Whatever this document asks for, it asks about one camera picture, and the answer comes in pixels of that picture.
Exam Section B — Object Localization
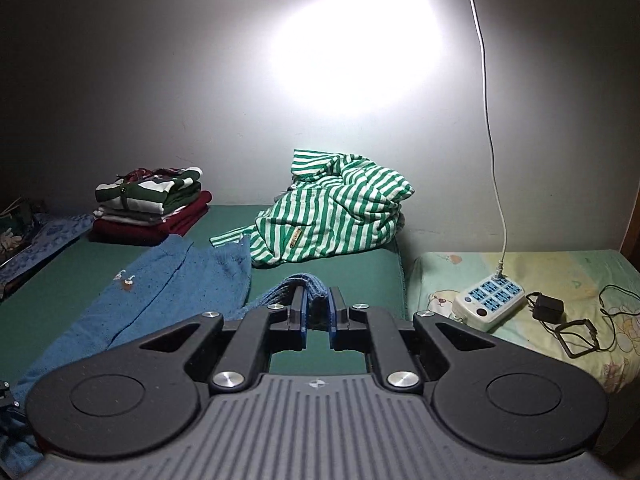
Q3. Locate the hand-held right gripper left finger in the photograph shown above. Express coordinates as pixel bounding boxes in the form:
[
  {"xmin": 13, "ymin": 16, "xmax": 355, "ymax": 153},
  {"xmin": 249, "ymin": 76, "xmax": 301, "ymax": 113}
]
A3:
[{"xmin": 139, "ymin": 286, "xmax": 308, "ymax": 394}]

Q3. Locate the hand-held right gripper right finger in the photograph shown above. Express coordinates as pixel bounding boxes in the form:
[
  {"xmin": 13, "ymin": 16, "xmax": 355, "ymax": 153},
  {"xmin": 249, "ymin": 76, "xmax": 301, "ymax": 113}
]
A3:
[{"xmin": 327, "ymin": 285, "xmax": 495, "ymax": 393}]

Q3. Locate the blue knit sweater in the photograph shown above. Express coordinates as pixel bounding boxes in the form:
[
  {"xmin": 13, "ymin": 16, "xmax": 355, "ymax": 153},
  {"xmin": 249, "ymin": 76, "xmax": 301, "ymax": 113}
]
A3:
[{"xmin": 0, "ymin": 234, "xmax": 332, "ymax": 476}]

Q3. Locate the green white striped shirt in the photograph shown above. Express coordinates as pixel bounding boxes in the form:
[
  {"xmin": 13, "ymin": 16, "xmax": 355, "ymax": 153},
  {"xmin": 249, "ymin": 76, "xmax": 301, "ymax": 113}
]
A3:
[{"xmin": 210, "ymin": 149, "xmax": 416, "ymax": 269}]

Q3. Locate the white power strip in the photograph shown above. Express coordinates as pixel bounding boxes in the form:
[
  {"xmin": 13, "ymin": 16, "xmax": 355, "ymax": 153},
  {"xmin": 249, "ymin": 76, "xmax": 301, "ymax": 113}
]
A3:
[{"xmin": 454, "ymin": 275, "xmax": 527, "ymax": 334}]

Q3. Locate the dark red folded sweater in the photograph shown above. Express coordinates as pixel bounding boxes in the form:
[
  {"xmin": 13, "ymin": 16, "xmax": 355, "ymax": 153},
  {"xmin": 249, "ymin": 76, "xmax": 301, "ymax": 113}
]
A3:
[{"xmin": 90, "ymin": 190, "xmax": 213, "ymax": 247}]

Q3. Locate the light grey folded garment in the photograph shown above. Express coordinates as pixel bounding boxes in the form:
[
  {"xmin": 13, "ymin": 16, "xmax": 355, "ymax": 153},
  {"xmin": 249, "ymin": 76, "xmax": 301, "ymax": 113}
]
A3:
[{"xmin": 97, "ymin": 207, "xmax": 171, "ymax": 226}]

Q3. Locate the black power adapter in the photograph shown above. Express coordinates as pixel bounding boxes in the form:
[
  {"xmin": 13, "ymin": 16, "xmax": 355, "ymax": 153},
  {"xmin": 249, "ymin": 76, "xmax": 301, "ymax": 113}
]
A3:
[{"xmin": 531, "ymin": 294, "xmax": 565, "ymax": 322}]

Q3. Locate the red plaid folded garment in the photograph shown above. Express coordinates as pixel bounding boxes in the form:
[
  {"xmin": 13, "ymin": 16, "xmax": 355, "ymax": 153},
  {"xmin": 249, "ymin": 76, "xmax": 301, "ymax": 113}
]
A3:
[{"xmin": 120, "ymin": 166, "xmax": 186, "ymax": 184}]

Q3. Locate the green mat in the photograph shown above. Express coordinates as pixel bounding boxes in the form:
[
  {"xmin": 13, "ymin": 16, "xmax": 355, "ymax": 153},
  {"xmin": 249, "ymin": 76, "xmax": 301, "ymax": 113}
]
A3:
[{"xmin": 0, "ymin": 204, "xmax": 405, "ymax": 396}]

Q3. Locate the pale printed bed sheet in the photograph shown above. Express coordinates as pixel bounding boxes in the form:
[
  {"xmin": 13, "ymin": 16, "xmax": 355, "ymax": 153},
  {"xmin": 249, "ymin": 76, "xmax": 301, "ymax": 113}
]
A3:
[{"xmin": 407, "ymin": 249, "xmax": 640, "ymax": 395}]

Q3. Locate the blue patterned cloth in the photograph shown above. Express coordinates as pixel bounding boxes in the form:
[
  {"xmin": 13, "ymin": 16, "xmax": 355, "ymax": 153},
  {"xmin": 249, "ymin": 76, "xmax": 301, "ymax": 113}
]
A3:
[{"xmin": 0, "ymin": 212, "xmax": 96, "ymax": 287}]

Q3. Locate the pile of clutter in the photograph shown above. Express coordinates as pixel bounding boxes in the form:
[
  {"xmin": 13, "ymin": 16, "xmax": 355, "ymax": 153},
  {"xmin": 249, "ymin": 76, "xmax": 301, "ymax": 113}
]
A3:
[{"xmin": 0, "ymin": 199, "xmax": 49, "ymax": 261}]

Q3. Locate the wooden furniture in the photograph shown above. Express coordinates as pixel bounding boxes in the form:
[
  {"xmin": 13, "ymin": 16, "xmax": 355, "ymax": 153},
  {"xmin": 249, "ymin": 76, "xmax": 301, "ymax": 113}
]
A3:
[{"xmin": 620, "ymin": 200, "xmax": 640, "ymax": 261}]

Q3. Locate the white power cable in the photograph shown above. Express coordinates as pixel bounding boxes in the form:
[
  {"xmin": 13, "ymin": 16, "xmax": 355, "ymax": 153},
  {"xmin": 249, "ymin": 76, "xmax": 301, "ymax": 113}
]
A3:
[{"xmin": 459, "ymin": 0, "xmax": 509, "ymax": 279}]

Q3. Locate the black cable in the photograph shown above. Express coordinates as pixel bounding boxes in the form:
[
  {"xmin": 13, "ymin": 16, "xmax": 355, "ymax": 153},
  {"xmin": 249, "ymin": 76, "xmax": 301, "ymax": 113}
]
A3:
[{"xmin": 542, "ymin": 285, "xmax": 640, "ymax": 359}]

